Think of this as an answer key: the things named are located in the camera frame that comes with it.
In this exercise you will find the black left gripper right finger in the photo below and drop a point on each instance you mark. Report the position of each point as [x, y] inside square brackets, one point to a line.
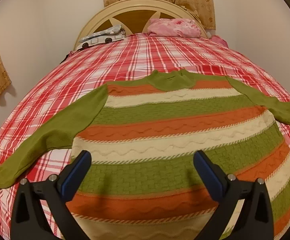
[255, 220]

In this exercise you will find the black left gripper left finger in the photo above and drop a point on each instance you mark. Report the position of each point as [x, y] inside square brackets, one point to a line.
[28, 218]

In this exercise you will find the pink folded blanket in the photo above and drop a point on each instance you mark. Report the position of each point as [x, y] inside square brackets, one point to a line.
[177, 27]

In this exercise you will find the cream wooden headboard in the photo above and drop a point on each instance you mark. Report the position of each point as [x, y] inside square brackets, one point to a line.
[134, 16]

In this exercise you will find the grey white patterned pillow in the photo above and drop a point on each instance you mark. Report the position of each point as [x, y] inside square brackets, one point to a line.
[112, 34]

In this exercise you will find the green orange cream striped sweater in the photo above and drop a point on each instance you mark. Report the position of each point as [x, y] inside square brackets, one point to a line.
[142, 136]

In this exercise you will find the red white plaid bed sheet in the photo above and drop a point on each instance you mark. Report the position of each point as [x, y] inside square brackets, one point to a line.
[131, 59]

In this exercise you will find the pink cloth at bedside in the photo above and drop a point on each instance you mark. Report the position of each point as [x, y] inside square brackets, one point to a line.
[217, 39]

